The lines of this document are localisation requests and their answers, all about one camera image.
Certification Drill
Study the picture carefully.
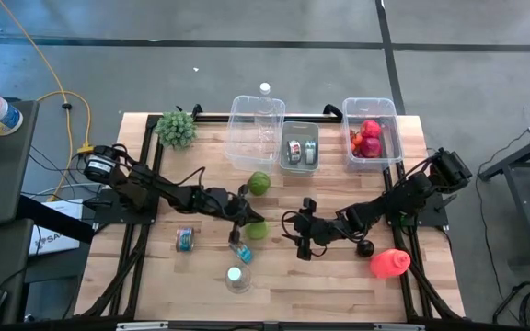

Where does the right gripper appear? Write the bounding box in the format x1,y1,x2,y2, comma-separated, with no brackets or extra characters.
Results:
292,197,338,262

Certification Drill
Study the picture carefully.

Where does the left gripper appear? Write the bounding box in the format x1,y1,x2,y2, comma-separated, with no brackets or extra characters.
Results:
200,183,266,245

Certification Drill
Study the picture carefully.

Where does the green pear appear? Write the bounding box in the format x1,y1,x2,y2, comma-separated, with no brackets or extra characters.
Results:
245,220,270,241

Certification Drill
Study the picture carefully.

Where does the green apple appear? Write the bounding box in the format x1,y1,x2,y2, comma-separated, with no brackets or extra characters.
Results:
248,171,271,197

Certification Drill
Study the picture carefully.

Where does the wide clear plastic bottle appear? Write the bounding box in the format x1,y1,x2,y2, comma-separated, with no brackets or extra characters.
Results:
225,262,253,295

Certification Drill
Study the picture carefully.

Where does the teal labelled tin can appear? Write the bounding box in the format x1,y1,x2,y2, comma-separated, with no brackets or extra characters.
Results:
175,226,196,253
229,242,255,266

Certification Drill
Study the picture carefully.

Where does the red apple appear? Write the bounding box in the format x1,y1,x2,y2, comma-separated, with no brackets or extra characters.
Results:
360,118,383,139
360,136,384,159

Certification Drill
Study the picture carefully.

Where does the slim clear bottle white cap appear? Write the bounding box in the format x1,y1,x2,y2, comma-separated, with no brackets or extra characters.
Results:
256,82,275,143

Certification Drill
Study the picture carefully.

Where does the grey plastic bin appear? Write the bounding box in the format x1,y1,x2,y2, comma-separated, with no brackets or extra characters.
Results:
279,120,320,177

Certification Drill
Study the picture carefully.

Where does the clear plastic storage bin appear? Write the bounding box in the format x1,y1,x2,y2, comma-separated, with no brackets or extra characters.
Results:
225,95,287,174
341,97,404,172

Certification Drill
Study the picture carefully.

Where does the silver can red label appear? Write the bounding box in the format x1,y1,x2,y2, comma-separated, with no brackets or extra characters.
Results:
286,139,303,166

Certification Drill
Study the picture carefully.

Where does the orange squeeze bottle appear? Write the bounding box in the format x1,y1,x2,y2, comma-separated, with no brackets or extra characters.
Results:
369,247,412,280

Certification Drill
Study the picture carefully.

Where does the green succulent plant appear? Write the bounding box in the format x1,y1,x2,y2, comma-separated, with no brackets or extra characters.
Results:
154,109,199,150

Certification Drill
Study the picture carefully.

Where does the white cardboard box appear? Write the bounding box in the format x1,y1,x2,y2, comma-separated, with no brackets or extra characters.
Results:
28,198,85,257

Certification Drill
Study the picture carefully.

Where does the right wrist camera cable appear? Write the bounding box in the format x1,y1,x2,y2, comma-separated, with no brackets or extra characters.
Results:
282,209,305,243

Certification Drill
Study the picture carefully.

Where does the black aluminium table frame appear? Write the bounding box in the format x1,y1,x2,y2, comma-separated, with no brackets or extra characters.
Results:
74,111,467,331

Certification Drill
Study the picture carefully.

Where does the yellow extension cable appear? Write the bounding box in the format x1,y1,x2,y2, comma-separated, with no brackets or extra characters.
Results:
0,0,97,203

